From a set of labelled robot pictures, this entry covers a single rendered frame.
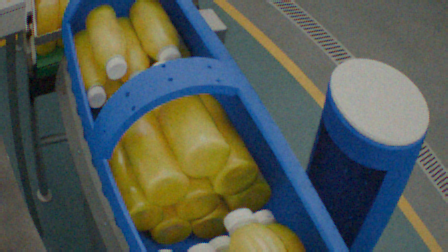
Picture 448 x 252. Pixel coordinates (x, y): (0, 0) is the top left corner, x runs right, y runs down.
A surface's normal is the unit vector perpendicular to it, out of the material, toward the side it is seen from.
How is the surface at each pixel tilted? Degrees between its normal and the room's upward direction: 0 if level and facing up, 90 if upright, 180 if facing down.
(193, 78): 3
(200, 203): 91
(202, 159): 90
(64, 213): 0
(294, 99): 0
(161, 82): 14
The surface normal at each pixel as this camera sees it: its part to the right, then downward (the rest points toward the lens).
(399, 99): 0.11, -0.73
